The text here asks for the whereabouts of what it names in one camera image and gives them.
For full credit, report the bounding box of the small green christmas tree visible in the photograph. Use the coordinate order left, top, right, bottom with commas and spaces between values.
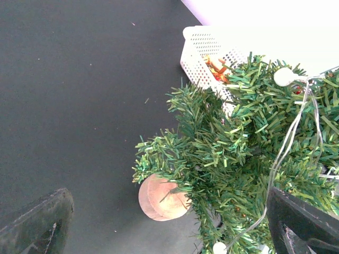
133, 60, 338, 253

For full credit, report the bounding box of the red berry sprig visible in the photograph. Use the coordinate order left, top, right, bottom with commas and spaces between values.
292, 86, 304, 95

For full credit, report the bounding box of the white ball light string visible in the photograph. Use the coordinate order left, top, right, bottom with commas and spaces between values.
212, 66, 339, 254

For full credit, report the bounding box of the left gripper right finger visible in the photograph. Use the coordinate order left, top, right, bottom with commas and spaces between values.
267, 187, 338, 253

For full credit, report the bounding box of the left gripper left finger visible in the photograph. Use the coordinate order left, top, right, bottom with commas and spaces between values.
1, 188, 74, 253

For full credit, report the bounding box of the white plastic basket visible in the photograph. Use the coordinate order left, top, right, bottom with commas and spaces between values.
178, 26, 265, 121

